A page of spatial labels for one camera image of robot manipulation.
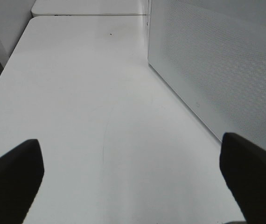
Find white cabinet at left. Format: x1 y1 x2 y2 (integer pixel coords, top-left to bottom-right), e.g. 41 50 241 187
0 0 35 67

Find white microwave door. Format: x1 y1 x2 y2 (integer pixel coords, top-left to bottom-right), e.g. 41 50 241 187
148 0 266 150

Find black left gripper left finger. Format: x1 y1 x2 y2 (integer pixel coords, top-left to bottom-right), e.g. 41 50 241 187
0 139 44 224

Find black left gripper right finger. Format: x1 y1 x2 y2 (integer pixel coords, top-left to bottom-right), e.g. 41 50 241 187
219 133 266 224

